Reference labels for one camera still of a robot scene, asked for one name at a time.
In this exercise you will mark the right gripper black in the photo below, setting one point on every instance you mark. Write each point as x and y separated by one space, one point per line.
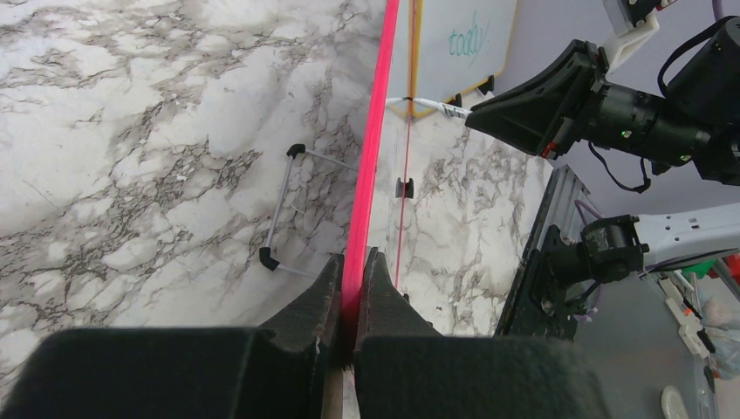
543 116

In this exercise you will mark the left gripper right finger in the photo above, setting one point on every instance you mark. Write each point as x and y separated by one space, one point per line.
404 368

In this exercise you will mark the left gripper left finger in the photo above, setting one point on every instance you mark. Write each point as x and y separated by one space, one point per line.
284 368

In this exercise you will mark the black whiteboard marker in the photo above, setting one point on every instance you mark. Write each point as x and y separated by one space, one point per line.
450 111

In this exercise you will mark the red framed whiteboard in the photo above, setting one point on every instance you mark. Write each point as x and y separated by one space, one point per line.
354 278

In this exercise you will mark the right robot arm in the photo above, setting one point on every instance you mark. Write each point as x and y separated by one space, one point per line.
659 219

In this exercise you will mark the yellow framed written whiteboard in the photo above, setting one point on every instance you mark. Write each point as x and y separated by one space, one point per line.
442 50

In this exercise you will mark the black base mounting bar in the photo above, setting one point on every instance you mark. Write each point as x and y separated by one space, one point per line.
537 301

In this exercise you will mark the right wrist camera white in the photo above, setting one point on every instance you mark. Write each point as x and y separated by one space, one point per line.
633 23

